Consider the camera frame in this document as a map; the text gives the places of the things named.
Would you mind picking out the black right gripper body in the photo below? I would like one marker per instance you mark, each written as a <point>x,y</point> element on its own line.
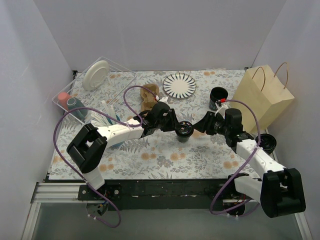
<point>207,124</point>

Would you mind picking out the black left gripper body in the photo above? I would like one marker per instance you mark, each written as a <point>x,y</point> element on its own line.
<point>169,120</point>

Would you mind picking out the black coffee cup lid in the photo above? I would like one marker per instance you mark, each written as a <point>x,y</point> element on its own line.
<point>185,129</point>

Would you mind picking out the black takeout coffee cup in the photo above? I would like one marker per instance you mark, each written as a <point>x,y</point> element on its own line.
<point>183,139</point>

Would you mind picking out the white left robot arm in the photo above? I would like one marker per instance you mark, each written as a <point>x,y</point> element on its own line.
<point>88,146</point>

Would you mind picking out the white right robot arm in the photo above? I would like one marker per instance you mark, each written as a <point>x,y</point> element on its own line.
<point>280,190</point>

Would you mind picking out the brown cardboard cup carrier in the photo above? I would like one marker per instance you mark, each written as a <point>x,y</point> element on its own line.
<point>148,99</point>

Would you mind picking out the floral tablecloth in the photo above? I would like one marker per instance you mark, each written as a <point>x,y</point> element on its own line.
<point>161,155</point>

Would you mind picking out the stack of black cups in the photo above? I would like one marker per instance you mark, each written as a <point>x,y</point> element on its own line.
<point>216,94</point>

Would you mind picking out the blue striped white plate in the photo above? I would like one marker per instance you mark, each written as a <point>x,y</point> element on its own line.
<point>179,85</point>

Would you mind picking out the stack of black lids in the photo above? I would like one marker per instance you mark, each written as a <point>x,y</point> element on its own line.
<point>268,143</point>

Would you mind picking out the light blue straw cup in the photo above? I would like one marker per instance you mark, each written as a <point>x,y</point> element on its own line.
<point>113,131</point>

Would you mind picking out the brown paper bag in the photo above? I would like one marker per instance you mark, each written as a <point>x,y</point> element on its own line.
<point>261,98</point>

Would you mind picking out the plain white plate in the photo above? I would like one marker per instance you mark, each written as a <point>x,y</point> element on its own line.
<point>95,75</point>

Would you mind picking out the dark teal cup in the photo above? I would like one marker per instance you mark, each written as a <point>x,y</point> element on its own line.
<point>73,103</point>

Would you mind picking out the pink cup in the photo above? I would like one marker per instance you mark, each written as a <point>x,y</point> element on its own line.
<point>63,98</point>

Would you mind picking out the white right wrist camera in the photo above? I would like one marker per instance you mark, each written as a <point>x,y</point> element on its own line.
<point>221,107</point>

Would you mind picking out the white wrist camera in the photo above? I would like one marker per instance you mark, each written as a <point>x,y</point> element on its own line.
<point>162,100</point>
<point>221,107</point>

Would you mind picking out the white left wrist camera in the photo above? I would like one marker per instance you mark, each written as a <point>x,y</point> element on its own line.
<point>162,100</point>

